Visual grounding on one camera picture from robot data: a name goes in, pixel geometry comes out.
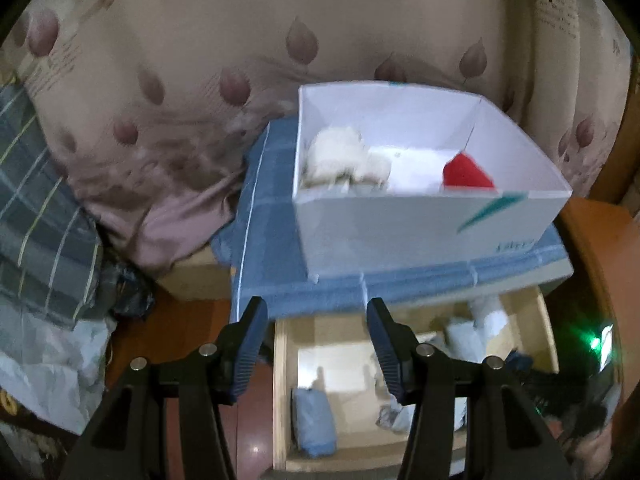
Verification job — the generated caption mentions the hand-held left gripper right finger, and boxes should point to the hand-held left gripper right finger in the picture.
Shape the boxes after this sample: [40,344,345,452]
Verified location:
[366,297,573,480]

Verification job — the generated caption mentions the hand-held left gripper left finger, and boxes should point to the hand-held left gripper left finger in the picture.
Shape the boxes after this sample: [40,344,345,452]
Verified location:
[60,296,269,480]

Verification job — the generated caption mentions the grey drawer with wooden inside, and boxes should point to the grey drawer with wooden inside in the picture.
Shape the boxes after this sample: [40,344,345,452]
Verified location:
[272,287,561,476]

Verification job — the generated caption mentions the white underwear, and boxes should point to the white underwear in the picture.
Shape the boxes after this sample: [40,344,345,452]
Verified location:
[470,296,507,342]

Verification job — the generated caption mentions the white shoe box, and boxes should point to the white shoe box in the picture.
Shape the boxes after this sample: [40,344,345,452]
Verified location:
[291,80,573,281]

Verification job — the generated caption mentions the red underwear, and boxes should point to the red underwear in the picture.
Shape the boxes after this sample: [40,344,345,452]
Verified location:
[441,154,497,192]

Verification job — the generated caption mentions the cream knit garment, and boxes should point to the cream knit garment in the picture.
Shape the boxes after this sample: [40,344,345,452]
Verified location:
[304,127,392,192]

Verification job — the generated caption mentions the orange wooden furniture board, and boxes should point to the orange wooden furniture board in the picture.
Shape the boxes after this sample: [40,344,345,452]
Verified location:
[545,195,632,376]

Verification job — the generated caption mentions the blue checked cloth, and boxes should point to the blue checked cloth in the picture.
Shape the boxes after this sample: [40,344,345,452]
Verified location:
[210,115,576,323]

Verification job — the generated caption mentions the dark blue printed bag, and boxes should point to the dark blue printed bag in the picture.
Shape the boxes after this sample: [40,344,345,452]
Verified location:
[100,260,157,322]

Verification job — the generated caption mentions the white plastic bag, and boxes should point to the white plastic bag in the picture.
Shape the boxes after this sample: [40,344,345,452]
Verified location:
[0,305,117,436]

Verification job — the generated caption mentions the grey plaid cloth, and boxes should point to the grey plaid cloth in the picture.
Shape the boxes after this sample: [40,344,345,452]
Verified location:
[0,82,106,332]

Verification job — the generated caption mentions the dark brown patterned cloth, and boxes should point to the dark brown patterned cloth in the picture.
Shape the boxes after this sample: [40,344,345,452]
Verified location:
[0,390,67,480]

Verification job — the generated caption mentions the leaf print curtain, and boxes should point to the leaf print curtain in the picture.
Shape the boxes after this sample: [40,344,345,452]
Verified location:
[0,0,640,281]

